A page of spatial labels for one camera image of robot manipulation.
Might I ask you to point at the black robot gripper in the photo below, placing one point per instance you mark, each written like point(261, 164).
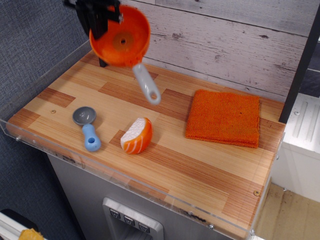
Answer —
point(94, 14)

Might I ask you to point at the blue spoon grey bowl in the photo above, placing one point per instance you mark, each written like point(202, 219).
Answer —
point(84, 117)

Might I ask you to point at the clear acrylic table guard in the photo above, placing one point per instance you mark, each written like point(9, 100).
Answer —
point(214, 183)

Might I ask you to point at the toy salmon sushi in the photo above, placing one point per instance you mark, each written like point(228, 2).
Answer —
point(138, 137)

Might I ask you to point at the orange folded cloth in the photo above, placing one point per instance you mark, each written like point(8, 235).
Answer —
point(225, 118)

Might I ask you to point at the grey cabinet with dispenser panel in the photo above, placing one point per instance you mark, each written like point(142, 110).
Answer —
point(107, 208)

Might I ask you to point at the yellow object bottom left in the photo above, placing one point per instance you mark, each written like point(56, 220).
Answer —
point(30, 234)

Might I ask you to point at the white side unit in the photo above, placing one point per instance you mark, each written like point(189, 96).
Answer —
point(297, 164)

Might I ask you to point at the black left vertical post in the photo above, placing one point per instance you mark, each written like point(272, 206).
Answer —
point(102, 63)

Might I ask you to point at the black vertical post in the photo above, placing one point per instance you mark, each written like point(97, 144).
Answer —
point(304, 62)
point(102, 63)

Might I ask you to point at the black right vertical post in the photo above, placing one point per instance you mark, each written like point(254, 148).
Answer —
point(304, 62)

